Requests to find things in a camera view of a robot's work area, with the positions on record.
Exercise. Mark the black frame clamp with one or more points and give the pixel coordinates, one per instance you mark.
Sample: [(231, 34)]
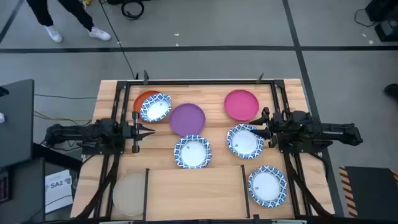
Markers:
[(145, 77), (260, 78)]

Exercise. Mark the wooden shelf with black legs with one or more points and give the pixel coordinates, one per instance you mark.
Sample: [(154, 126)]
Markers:
[(196, 193)]

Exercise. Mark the pink plastic plate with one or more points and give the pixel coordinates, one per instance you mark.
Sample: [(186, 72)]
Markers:
[(241, 105)]

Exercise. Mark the dark grey desk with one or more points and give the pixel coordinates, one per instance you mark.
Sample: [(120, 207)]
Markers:
[(15, 124)]

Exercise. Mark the black box with hazard stripes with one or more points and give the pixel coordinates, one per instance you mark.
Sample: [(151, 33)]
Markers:
[(373, 193)]

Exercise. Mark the blue patterned paper bowl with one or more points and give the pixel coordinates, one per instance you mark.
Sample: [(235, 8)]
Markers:
[(192, 153), (155, 109), (244, 143), (266, 186)]

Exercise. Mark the black aluminium table frame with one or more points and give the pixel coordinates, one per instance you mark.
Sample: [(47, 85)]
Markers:
[(202, 82)]

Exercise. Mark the orange plastic plate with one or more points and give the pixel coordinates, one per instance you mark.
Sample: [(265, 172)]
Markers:
[(140, 99)]

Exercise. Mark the white printed paper sheet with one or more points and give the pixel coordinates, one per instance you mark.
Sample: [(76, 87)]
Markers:
[(59, 189)]

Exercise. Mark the person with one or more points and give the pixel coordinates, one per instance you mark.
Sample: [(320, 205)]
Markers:
[(43, 14)]

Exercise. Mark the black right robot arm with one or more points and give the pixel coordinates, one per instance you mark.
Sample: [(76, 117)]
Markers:
[(335, 130)]

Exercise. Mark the black floor equipment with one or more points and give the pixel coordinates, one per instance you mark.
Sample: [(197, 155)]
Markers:
[(385, 28)]

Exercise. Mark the purple plastic plate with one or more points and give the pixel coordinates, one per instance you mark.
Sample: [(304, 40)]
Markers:
[(186, 119)]

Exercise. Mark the dark grey cabinet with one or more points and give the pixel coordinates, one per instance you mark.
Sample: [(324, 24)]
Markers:
[(21, 193)]

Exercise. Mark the clear beige plastic plate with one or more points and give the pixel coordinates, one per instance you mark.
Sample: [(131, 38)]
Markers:
[(129, 193)]

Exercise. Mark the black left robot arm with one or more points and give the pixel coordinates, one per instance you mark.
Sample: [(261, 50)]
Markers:
[(93, 132)]

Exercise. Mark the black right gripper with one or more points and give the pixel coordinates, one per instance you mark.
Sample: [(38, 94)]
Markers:
[(274, 130)]

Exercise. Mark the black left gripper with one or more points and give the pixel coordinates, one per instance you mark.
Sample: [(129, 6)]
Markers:
[(135, 130)]

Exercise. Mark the person's black shoe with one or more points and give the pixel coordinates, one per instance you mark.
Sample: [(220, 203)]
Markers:
[(392, 90)]

